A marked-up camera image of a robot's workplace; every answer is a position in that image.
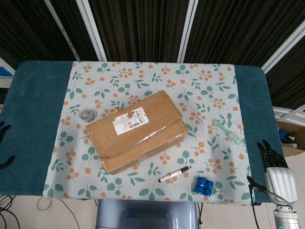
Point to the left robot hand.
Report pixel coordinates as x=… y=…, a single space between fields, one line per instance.
x=6 y=163

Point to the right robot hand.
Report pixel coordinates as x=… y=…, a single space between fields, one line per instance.
x=281 y=183

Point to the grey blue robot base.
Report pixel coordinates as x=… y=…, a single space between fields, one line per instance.
x=147 y=214

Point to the small cardboard box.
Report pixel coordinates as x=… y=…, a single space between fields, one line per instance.
x=297 y=130

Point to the small black metal clip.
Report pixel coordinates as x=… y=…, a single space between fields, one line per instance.
x=69 y=163

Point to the teal table cover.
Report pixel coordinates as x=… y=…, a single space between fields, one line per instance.
x=35 y=107

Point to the mint green brush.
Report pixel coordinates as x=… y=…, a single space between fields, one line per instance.
x=232 y=137

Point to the blue toy building block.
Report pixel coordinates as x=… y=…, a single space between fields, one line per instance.
x=203 y=187

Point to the white and blue board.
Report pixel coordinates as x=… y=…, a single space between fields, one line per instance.
x=4 y=71

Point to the round silver tin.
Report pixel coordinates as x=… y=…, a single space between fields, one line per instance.
x=87 y=115

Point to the white marker black cap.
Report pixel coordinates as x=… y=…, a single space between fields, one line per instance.
x=172 y=175

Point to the floral print tablecloth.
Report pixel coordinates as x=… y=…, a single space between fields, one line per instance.
x=155 y=78

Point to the white shelf frame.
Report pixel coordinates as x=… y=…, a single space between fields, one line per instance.
x=286 y=114

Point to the thick white frame post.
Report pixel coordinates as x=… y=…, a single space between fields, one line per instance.
x=92 y=28
x=283 y=52
x=187 y=28

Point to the thin white frame post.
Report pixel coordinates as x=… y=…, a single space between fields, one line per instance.
x=62 y=27

